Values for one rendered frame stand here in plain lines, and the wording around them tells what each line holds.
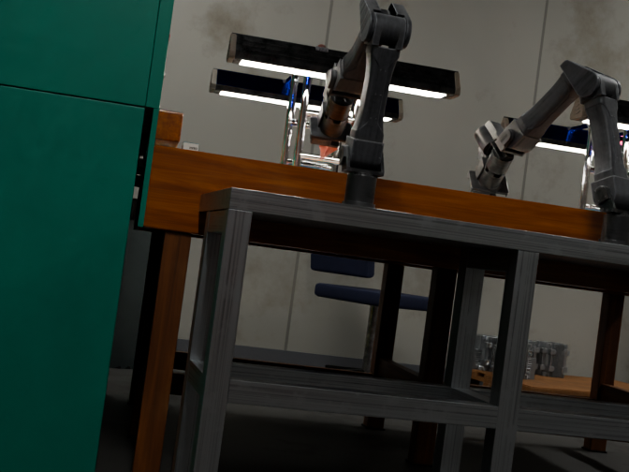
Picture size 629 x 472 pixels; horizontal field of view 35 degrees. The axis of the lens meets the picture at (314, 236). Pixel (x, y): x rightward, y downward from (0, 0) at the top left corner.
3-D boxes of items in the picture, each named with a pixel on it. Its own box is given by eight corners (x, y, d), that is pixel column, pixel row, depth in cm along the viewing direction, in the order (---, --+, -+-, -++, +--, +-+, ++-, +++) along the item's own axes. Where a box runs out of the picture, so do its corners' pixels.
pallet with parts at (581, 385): (615, 403, 550) (621, 348, 551) (710, 430, 481) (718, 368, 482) (444, 387, 514) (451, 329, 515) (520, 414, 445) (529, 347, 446)
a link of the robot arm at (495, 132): (464, 136, 258) (493, 103, 252) (488, 142, 263) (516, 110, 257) (483, 169, 252) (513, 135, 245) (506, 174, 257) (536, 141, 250)
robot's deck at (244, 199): (788, 288, 211) (790, 270, 211) (228, 208, 182) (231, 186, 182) (577, 271, 298) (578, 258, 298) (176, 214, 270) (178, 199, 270)
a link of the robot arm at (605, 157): (593, 211, 225) (576, 77, 233) (612, 214, 229) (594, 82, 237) (617, 203, 220) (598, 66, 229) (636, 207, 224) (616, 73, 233)
